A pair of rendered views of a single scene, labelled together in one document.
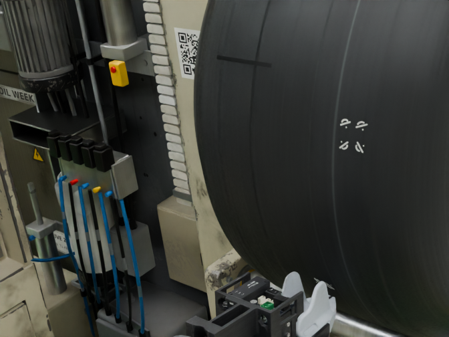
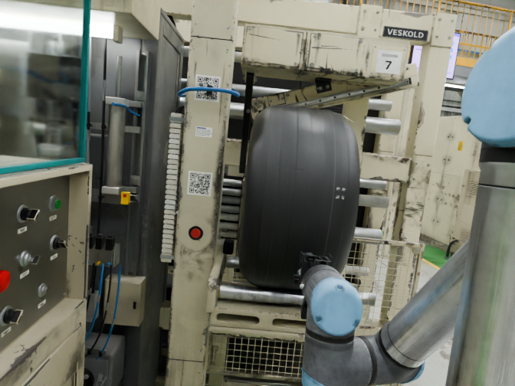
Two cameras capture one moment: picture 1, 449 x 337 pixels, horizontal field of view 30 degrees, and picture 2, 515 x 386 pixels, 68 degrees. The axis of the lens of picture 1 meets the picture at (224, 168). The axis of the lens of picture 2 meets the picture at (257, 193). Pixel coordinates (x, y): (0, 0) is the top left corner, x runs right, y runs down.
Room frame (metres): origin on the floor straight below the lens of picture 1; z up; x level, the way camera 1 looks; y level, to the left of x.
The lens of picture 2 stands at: (0.18, 0.72, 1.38)
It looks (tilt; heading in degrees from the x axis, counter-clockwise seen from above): 8 degrees down; 314
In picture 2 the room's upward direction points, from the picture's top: 6 degrees clockwise
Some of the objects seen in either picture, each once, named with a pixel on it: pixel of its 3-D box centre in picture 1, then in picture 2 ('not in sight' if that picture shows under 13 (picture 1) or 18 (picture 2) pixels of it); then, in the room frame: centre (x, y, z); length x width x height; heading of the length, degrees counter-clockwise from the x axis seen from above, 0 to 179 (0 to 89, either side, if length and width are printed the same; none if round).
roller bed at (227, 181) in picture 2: not in sight; (219, 209); (1.43, -0.33, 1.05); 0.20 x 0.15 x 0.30; 46
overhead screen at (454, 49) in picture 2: not in sight; (434, 53); (2.15, -4.06, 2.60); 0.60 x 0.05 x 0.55; 55
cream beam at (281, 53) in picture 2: not in sight; (319, 59); (1.13, -0.52, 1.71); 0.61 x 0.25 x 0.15; 46
